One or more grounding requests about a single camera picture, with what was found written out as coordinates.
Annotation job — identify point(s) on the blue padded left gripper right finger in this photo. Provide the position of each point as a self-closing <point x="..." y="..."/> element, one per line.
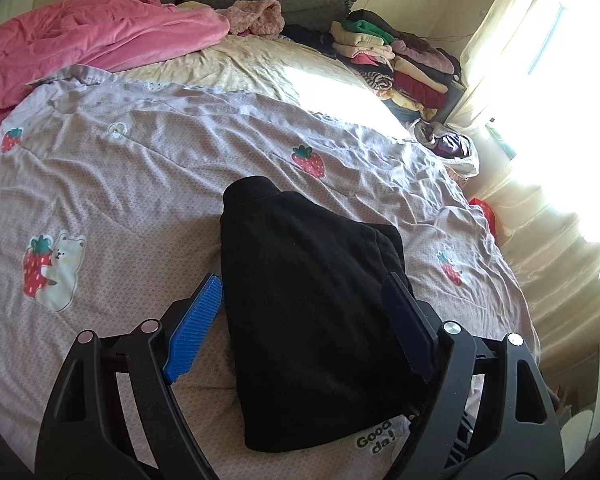
<point x="487" y="412"/>

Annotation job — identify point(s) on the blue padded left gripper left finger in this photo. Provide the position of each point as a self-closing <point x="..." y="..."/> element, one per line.
<point x="84" y="434"/>

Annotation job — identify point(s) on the black sweatshirt with orange print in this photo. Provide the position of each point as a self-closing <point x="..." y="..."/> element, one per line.
<point x="316" y="358"/>

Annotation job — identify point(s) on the stack of folded clothes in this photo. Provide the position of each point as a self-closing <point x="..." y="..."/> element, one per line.
<point x="407" y="72"/>

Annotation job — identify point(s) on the red item beside bed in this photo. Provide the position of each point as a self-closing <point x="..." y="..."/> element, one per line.
<point x="487" y="212"/>

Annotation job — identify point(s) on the lilac strawberry patterned quilt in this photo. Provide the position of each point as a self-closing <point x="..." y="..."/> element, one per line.
<point x="110" y="202"/>

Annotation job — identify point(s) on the purple and white garment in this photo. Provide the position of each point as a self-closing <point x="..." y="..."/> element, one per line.
<point x="456" y="150"/>

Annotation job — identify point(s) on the cream window curtain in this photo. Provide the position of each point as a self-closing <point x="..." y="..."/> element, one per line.
<point x="532" y="72"/>

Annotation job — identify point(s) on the pink comforter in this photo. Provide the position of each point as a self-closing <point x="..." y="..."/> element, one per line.
<point x="107" y="34"/>

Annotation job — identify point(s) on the cream yellow bed sheet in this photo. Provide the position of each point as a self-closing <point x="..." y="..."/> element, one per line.
<point x="283" y="70"/>

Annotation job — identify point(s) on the dark navy garment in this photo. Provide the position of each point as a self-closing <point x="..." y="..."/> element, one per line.
<point x="320" y="41"/>

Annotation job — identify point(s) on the pink knitted garment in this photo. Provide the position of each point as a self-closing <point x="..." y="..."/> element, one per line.
<point x="262" y="18"/>

